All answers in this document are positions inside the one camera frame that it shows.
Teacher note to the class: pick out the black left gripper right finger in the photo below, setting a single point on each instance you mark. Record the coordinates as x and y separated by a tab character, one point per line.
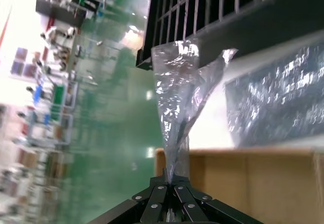
192	206

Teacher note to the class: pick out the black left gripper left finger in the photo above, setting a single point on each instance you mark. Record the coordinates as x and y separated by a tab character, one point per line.
152	203

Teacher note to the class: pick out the grey antistatic bag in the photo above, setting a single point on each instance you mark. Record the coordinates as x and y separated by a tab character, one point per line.
174	95
278	102

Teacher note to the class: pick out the brown cardboard box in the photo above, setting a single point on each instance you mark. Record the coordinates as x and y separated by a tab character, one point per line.
253	183

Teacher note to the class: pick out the black slotted container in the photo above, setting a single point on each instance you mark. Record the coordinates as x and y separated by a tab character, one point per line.
202	6

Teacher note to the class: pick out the white shelf rack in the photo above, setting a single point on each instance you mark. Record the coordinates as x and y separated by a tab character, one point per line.
50	133

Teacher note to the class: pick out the rack with blue bins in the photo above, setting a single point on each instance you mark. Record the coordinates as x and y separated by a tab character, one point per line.
58	95

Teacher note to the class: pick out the poster with building photos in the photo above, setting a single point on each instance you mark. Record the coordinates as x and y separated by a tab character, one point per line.
22	64

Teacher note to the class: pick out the black cabinet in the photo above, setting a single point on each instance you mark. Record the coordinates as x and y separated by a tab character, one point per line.
58	11

